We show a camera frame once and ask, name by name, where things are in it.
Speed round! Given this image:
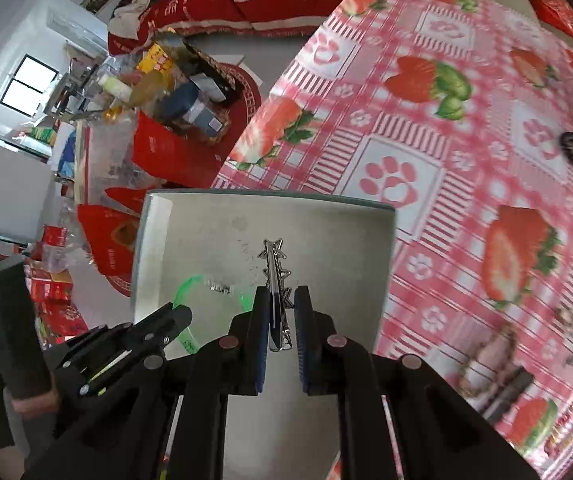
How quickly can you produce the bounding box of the green plastic bangle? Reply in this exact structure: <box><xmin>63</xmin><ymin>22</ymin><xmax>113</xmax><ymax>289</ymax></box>
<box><xmin>172</xmin><ymin>275</ymin><xmax>255</xmax><ymax>354</ymax></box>

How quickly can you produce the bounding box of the beige braided hair tie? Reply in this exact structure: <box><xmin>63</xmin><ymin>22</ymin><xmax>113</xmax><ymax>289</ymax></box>
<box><xmin>456</xmin><ymin>326</ymin><xmax>521</xmax><ymax>401</ymax></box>

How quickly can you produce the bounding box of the silver star hair clip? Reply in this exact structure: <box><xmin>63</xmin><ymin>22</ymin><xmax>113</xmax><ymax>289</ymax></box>
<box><xmin>258</xmin><ymin>238</ymin><xmax>293</xmax><ymax>352</ymax></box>

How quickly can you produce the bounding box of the black scalloped hair clip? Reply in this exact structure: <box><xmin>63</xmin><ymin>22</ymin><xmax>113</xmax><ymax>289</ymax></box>
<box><xmin>481</xmin><ymin>366</ymin><xmax>534</xmax><ymax>426</ymax></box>

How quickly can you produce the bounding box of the white jewelry tray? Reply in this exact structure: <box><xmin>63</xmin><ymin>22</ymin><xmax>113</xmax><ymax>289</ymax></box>
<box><xmin>130</xmin><ymin>187</ymin><xmax>397</xmax><ymax>480</ymax></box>

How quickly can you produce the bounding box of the person's left hand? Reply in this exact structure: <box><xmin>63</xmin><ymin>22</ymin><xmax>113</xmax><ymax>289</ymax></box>
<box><xmin>11</xmin><ymin>389</ymin><xmax>60</xmax><ymax>419</ymax></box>

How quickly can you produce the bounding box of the red gift box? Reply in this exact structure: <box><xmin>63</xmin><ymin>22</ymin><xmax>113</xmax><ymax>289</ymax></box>
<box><xmin>26</xmin><ymin>266</ymin><xmax>74</xmax><ymax>304</ymax></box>

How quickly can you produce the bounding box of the red snack bag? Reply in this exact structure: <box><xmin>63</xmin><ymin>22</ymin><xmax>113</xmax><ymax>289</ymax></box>
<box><xmin>131</xmin><ymin>112</ymin><xmax>224</xmax><ymax>188</ymax></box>

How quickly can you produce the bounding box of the dark lidded jar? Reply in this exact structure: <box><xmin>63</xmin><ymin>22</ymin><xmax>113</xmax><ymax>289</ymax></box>
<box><xmin>156</xmin><ymin>82</ymin><xmax>227</xmax><ymax>142</ymax></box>

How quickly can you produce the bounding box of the yellow snack package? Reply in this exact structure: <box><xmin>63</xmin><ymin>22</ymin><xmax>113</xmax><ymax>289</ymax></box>
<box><xmin>136</xmin><ymin>44</ymin><xmax>175</xmax><ymax>75</ymax></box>

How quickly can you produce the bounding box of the pink strawberry tablecloth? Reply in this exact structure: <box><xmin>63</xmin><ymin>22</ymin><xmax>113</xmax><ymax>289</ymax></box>
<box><xmin>215</xmin><ymin>0</ymin><xmax>573</xmax><ymax>479</ymax></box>

